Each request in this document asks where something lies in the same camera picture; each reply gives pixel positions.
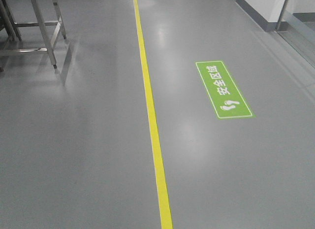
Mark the green safety zone sticker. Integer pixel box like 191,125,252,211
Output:
195,61,254,120

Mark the yellow floor tape line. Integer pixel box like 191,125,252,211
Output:
133,0,173,229

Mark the stainless steel shelf frame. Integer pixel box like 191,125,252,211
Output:
0,0,67,72

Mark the steel door post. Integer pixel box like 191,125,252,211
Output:
276,0,289,31

